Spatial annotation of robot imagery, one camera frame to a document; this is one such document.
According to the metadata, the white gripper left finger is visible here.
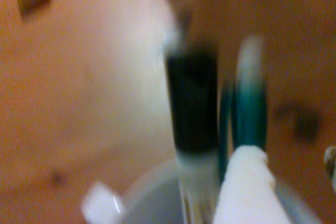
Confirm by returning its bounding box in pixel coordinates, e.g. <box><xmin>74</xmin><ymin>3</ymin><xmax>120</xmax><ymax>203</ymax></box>
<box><xmin>212</xmin><ymin>144</ymin><xmax>292</xmax><ymax>224</ymax></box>

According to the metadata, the white mug with green-blue pattern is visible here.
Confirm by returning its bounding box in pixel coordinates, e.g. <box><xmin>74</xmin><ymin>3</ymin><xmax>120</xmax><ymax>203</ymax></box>
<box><xmin>81</xmin><ymin>155</ymin><xmax>324</xmax><ymax>224</ymax></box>

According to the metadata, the white marker with black cap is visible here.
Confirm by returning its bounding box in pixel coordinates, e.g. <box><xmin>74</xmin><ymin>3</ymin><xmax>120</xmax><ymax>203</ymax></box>
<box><xmin>164</xmin><ymin>41</ymin><xmax>221</xmax><ymax>224</ymax></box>

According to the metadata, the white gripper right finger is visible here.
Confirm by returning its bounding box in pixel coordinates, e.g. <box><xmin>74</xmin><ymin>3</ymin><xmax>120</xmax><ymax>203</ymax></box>
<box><xmin>323</xmin><ymin>145</ymin><xmax>336</xmax><ymax>194</ymax></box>

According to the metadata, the teal green pen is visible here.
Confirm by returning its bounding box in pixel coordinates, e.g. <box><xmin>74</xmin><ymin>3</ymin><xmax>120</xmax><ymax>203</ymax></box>
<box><xmin>218</xmin><ymin>34</ymin><xmax>269</xmax><ymax>186</ymax></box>

